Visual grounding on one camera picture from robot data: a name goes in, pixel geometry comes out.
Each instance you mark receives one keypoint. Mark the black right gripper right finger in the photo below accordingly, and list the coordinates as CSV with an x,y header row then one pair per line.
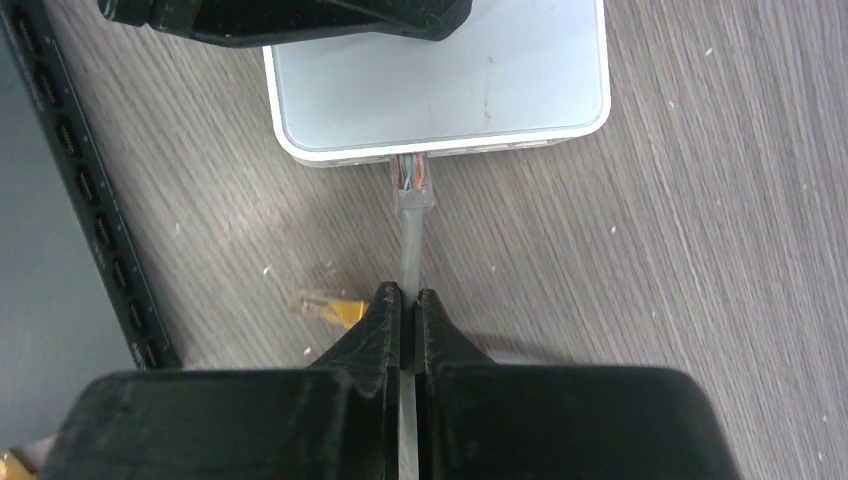
x,y
481,419

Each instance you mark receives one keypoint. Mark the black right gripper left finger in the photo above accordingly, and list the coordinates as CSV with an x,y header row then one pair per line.
x,y
337,418

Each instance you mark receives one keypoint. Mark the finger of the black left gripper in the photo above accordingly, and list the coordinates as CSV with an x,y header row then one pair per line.
x,y
257,23

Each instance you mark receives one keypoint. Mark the white network switch box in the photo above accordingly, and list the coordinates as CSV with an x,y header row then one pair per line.
x,y
516,74

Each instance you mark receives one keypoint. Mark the dark grey foam pad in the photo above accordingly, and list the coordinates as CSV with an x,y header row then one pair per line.
x,y
75,304

